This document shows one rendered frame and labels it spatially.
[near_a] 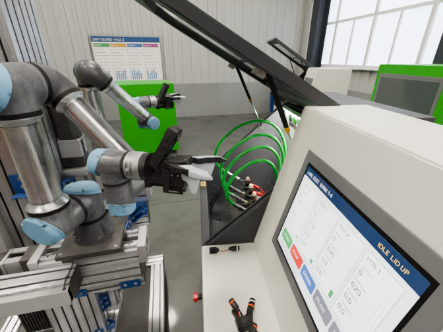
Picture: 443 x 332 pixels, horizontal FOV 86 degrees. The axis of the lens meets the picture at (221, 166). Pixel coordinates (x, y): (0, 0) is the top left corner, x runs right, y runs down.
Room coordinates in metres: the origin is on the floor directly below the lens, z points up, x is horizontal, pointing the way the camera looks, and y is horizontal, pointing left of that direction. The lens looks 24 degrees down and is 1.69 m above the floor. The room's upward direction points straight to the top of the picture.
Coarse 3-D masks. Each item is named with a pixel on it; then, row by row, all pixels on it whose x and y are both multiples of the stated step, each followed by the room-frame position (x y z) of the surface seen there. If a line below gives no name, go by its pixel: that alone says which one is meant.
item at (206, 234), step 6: (204, 180) 1.39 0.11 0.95; (204, 192) 1.24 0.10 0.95; (204, 198) 1.17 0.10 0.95; (204, 204) 1.11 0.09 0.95; (204, 210) 1.06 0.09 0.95; (204, 216) 1.00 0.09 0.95; (204, 222) 0.96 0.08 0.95; (204, 228) 0.91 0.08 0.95; (204, 234) 0.87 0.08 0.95; (210, 234) 0.87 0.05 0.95; (204, 240) 0.83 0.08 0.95
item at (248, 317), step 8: (232, 304) 0.48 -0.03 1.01; (248, 304) 0.48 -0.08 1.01; (232, 312) 0.47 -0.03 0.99; (240, 312) 0.46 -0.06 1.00; (248, 312) 0.46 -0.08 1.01; (240, 320) 0.42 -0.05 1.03; (248, 320) 0.42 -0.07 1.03; (240, 328) 0.41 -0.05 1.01; (248, 328) 0.40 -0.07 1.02; (256, 328) 0.42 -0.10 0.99
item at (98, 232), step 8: (104, 216) 0.77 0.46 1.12; (80, 224) 0.71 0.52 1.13; (88, 224) 0.72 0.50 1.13; (96, 224) 0.73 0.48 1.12; (104, 224) 0.75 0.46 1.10; (112, 224) 0.79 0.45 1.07; (80, 232) 0.71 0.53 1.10; (88, 232) 0.71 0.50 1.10; (96, 232) 0.72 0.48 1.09; (104, 232) 0.74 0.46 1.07; (112, 232) 0.77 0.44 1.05; (80, 240) 0.70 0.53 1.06; (88, 240) 0.70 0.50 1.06; (96, 240) 0.71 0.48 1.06; (104, 240) 0.72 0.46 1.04
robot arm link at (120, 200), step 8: (104, 184) 0.55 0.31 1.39; (120, 184) 0.55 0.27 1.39; (128, 184) 0.57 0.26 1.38; (136, 184) 0.61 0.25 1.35; (144, 184) 0.64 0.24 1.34; (104, 192) 0.56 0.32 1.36; (112, 192) 0.55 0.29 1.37; (120, 192) 0.55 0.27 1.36; (128, 192) 0.56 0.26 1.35; (136, 192) 0.60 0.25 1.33; (112, 200) 0.55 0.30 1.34; (120, 200) 0.55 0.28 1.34; (128, 200) 0.56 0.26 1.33; (112, 208) 0.55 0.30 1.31; (120, 208) 0.55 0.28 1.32; (128, 208) 0.56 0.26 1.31; (120, 216) 0.55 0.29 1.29
